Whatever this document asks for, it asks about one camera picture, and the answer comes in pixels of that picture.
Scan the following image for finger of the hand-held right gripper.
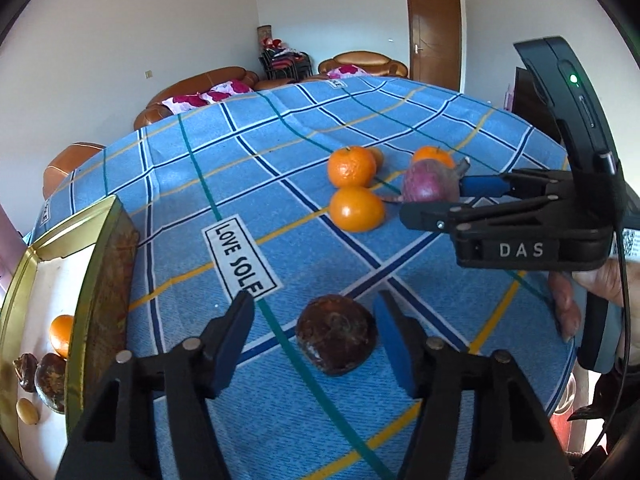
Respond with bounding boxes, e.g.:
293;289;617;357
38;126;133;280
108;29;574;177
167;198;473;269
459;169;577;200
399;195;577;235

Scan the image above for brown leather armchair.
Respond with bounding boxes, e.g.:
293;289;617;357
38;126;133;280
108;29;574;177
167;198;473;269
318;51;408;79

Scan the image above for blue plaid tablecloth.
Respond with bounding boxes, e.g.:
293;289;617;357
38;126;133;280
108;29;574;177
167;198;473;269
27;76;573;480

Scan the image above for smooth orange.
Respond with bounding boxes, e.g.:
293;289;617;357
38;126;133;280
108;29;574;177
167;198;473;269
329;186;387;233
49;314;76;359
411;145;456;170

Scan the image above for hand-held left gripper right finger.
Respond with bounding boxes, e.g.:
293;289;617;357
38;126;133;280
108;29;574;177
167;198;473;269
372;290;576;480

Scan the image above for brown leather sofa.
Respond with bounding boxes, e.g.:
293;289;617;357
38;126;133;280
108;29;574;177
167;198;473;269
133;66;260;131

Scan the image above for brown wooden door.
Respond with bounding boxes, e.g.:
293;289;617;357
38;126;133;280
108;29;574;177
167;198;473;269
406;0;462;93

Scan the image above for stack of dark chairs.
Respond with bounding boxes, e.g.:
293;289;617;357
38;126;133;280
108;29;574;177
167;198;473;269
258;47;314;83

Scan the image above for person's right hand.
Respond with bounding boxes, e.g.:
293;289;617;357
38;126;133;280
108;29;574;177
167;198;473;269
547;260;627;344

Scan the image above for purple sweet potato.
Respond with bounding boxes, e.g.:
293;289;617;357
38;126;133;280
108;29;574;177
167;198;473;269
382;157;472;206

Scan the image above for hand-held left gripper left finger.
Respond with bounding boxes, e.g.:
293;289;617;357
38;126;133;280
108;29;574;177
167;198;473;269
55;290;257;480

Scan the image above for gold rectangular tin box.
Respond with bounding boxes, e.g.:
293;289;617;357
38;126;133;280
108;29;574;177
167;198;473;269
0;194;141;461

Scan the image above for large orange with stem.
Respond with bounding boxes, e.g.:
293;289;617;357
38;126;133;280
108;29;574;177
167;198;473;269
327;145;377;188

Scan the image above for black television screen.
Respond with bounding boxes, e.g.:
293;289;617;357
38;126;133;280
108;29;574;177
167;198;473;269
512;66;568;143

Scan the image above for dark brown water chestnut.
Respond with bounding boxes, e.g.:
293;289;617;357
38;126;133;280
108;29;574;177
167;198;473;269
34;353;68;415
295;295;378;377
12;353;40;393

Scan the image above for white red floral pillow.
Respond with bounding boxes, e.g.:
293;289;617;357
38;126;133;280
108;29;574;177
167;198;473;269
200;79;253;105
162;92;208;116
327;64;371;80

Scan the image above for orange leather armchair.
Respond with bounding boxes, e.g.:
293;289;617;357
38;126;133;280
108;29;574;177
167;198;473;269
42;142;106;200

